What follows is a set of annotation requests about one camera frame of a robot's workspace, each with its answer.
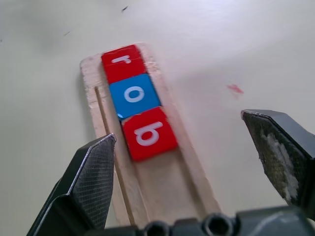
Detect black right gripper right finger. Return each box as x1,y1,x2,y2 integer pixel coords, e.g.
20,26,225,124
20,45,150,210
240,109,315,221

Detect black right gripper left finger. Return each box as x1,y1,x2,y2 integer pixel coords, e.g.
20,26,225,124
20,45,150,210
26,133,117,236

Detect light wooden letter tray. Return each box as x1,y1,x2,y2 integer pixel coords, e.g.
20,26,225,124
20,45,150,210
79,43,221,227

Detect red letter b block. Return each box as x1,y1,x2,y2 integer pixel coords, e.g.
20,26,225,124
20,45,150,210
121,106,179,162

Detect blue letter o block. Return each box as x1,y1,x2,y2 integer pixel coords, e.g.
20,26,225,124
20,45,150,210
109,73,162,121

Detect red letter r block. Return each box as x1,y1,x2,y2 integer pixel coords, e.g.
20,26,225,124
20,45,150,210
101,44,147,85

